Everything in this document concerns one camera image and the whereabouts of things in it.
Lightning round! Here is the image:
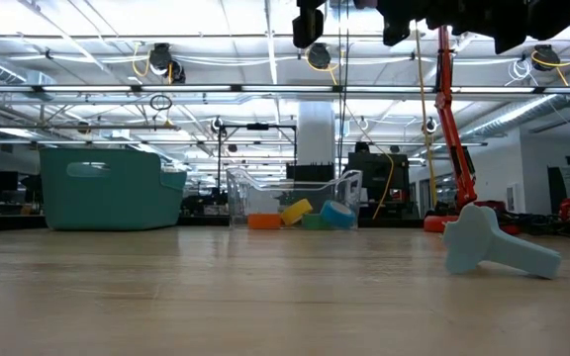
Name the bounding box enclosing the green tape roll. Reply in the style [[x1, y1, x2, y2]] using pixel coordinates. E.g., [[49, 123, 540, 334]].
[[300, 213, 333, 231]]

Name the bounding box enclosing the clear plastic bin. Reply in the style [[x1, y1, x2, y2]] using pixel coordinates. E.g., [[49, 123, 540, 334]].
[[225, 166, 364, 231]]

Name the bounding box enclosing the yellow hanging cord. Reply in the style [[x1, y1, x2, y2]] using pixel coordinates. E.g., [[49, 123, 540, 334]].
[[413, 24, 438, 209]]

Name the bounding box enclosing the black machine cabinet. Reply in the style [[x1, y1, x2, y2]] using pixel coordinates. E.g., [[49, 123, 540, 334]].
[[347, 141, 411, 220]]

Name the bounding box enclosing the black ceiling cable reel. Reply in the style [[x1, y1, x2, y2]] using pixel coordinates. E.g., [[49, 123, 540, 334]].
[[530, 44, 561, 73], [307, 43, 333, 71], [147, 43, 187, 85]]

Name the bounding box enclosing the orange tape roll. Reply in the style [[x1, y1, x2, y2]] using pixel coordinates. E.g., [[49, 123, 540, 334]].
[[246, 213, 283, 230]]

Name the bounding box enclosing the black frame stand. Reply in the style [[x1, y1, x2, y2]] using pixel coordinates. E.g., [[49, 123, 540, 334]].
[[217, 123, 299, 192]]

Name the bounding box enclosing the red desk lamp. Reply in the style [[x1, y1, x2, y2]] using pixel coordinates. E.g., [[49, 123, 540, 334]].
[[423, 25, 522, 234]]

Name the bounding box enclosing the yellow tape roll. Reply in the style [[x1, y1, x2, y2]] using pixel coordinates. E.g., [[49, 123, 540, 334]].
[[279, 198, 315, 227]]

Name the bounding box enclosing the blue tape roll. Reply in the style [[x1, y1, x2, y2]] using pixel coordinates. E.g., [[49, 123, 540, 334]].
[[319, 199, 357, 230]]

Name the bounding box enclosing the white pillar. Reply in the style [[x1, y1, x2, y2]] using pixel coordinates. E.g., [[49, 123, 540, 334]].
[[297, 101, 336, 167]]

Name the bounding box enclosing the light blue staple remover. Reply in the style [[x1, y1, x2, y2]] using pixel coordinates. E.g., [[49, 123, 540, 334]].
[[441, 203, 562, 281]]

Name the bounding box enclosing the teal plastic bin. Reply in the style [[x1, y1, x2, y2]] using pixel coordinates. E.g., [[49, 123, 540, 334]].
[[39, 147, 188, 232]]

